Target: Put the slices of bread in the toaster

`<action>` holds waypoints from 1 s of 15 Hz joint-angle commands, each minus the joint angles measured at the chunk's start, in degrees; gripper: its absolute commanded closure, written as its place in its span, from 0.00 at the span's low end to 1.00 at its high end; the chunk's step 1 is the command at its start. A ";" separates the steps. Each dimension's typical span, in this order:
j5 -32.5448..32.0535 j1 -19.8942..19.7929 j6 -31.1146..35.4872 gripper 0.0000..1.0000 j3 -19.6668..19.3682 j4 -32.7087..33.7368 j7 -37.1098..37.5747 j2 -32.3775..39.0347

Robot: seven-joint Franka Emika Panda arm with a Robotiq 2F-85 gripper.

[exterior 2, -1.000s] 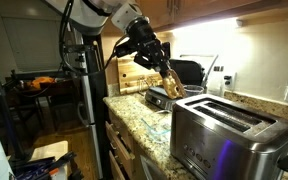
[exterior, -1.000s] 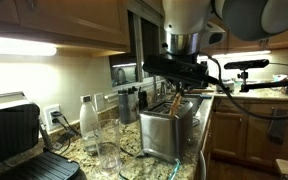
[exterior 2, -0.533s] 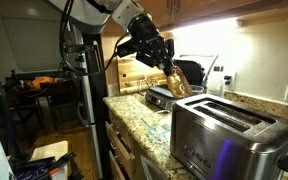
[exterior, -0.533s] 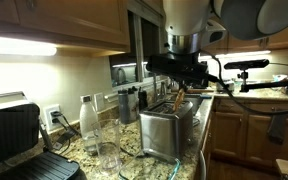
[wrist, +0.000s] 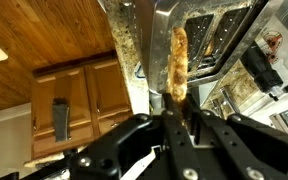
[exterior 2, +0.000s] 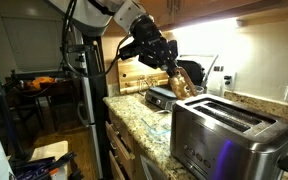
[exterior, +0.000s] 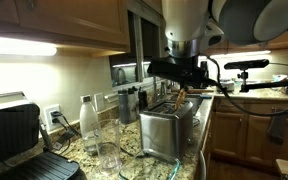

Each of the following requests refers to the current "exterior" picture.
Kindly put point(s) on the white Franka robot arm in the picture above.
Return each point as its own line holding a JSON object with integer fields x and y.
{"x": 190, "y": 23}

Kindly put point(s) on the clear bottle with silver cap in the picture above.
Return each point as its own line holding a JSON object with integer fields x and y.
{"x": 88, "y": 123}

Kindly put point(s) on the black stereo camera bar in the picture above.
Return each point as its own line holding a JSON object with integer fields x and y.
{"x": 247, "y": 64}

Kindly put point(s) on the black slim bottle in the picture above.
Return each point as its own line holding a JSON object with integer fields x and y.
{"x": 143, "y": 99}

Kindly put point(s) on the under-cabinet light strip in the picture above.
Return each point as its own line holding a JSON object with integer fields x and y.
{"x": 20, "y": 46}

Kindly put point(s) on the square clear glass dish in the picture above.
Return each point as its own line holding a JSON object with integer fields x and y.
{"x": 144, "y": 170}

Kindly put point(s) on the black panini grill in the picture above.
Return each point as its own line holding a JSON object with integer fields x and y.
{"x": 14, "y": 140}

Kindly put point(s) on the wooden upper cabinet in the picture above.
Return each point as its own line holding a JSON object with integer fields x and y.
{"x": 57, "y": 20}

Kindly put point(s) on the stainless steel two-slot toaster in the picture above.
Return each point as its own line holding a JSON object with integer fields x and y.
{"x": 167, "y": 130}

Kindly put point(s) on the white wall power outlet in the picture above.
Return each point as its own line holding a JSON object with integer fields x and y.
{"x": 52, "y": 117}

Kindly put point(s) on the dark grey insulated bottle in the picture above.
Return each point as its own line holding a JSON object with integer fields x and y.
{"x": 123, "y": 106}

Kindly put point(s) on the thin toasted bread slice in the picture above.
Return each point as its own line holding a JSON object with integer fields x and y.
{"x": 180, "y": 98}

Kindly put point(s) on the dark hanging dish towel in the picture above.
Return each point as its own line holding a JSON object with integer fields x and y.
{"x": 277, "y": 128}

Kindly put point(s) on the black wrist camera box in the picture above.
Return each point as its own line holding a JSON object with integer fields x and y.
{"x": 177, "y": 70}

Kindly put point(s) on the clear drinking glass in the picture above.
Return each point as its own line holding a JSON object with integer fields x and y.
{"x": 107, "y": 146}

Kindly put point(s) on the wooden lower drawer cabinet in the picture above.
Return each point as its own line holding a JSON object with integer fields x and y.
{"x": 250, "y": 136}

